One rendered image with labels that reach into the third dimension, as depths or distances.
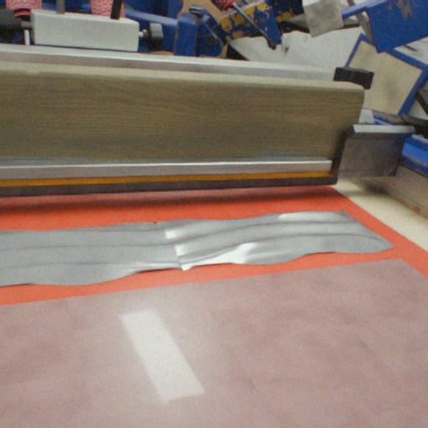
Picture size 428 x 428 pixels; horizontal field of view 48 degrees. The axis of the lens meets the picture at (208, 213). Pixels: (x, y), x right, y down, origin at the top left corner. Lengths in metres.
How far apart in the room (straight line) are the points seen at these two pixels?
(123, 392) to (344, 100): 0.32
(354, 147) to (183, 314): 0.26
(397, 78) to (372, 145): 2.50
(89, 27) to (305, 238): 0.39
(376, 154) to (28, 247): 0.32
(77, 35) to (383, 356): 0.50
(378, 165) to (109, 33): 0.36
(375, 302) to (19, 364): 0.21
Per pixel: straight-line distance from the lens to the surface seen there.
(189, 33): 1.03
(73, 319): 0.27
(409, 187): 0.50
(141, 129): 0.38
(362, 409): 0.25
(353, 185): 0.53
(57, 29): 0.63
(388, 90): 3.00
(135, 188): 0.41
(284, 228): 0.38
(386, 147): 0.49
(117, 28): 0.64
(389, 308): 0.33
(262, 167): 0.42
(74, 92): 0.37
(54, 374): 0.24
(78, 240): 0.34
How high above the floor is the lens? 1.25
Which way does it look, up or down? 32 degrees down
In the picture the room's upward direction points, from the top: 12 degrees clockwise
